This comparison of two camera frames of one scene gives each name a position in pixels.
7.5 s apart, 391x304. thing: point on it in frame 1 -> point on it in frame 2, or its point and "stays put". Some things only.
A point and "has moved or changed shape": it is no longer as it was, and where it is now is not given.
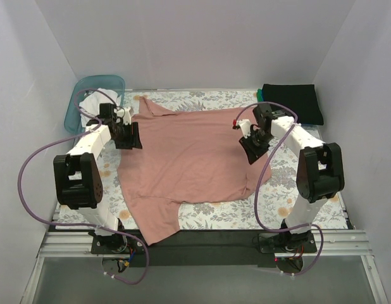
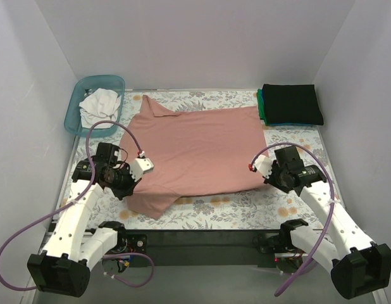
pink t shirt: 186,157 has moved or changed shape
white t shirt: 90,103 stays put
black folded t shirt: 302,97 stays put
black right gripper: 252,146 -> 272,177
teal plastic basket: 74,121 stays put
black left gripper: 128,135 -> 126,187
